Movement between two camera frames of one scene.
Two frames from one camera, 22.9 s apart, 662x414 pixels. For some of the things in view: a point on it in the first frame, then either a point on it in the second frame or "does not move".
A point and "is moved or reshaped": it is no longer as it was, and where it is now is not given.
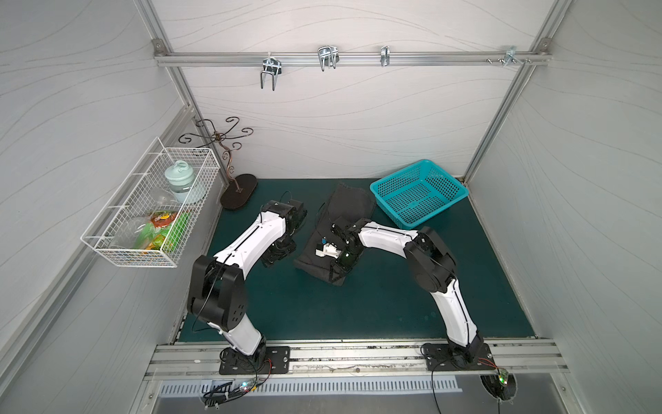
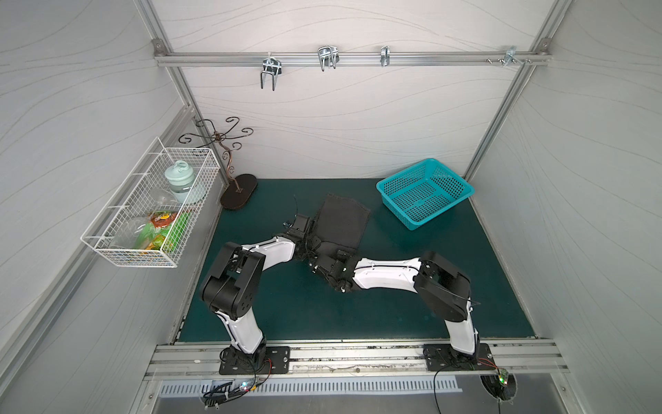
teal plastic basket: (413, 193) is moved or reshaped
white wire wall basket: (155, 213) does not move
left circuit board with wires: (221, 392) does not move
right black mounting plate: (439, 357) does not move
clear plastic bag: (148, 230) does not move
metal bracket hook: (511, 53) does not move
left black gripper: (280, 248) -> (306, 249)
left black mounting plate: (270, 360) does not move
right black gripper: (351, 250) -> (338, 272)
